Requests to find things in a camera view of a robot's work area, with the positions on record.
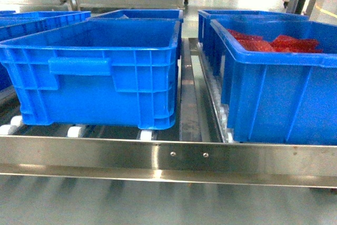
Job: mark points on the empty blue target bin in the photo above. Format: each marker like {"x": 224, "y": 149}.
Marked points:
{"x": 98, "y": 72}

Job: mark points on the steel flow rack shelf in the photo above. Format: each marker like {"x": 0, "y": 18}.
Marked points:
{"x": 171, "y": 161}

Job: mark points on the blue bin behind red parts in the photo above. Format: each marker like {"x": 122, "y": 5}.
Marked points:
{"x": 205, "y": 34}

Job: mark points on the blue bin with plastic bag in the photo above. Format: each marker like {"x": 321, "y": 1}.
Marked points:
{"x": 175, "y": 14}

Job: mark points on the blue bin with red parts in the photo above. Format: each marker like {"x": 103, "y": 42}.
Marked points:
{"x": 279, "y": 97}

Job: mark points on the blue bin far left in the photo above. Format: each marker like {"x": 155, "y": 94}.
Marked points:
{"x": 14, "y": 25}

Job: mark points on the clear plastic bag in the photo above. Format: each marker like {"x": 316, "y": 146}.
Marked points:
{"x": 124, "y": 17}

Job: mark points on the red packaged parts pile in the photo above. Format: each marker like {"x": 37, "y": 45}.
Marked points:
{"x": 282, "y": 44}

